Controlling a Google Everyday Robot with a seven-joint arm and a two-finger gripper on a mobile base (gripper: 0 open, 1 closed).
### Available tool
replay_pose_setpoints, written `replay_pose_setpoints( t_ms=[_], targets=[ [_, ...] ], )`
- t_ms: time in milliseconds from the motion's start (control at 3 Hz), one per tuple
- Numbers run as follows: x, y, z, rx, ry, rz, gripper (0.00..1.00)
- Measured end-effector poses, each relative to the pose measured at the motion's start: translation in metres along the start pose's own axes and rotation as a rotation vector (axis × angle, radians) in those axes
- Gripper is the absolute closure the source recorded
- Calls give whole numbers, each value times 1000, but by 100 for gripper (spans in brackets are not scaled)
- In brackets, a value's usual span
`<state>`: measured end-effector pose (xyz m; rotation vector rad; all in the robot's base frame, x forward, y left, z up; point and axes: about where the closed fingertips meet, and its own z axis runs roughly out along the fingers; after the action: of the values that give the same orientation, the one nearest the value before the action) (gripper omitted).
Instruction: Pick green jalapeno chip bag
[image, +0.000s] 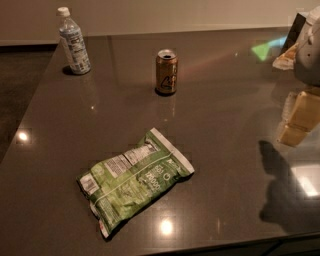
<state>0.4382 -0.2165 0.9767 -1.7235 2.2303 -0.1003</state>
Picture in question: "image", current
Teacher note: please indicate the green jalapeno chip bag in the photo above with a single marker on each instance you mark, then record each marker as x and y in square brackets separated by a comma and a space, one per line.
[120, 187]

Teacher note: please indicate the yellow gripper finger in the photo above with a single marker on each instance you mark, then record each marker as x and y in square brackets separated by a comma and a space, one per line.
[305, 112]
[291, 135]

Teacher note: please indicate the clear plastic water bottle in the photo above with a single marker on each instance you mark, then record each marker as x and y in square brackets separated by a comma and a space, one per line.
[73, 43]

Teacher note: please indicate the gold soda can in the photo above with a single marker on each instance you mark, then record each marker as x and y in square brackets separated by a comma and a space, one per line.
[166, 72]

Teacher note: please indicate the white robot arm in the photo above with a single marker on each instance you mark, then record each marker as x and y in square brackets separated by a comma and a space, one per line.
[303, 57]

